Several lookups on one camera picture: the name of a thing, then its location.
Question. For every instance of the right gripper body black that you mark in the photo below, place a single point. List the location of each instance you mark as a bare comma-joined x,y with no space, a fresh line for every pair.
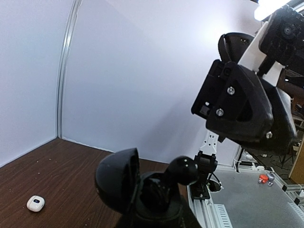
240,106

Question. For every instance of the black round cap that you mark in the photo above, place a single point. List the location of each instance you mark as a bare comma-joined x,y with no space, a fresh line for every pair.
142,197

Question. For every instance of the white earbud charging case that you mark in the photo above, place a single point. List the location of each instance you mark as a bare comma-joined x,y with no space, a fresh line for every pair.
35,203

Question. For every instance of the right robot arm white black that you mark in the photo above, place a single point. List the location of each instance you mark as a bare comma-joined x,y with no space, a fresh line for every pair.
239,104

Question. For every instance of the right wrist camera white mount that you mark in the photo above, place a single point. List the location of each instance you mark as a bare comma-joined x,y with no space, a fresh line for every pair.
278,46

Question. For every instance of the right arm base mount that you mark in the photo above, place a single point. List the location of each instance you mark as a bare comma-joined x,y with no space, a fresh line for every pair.
199,191

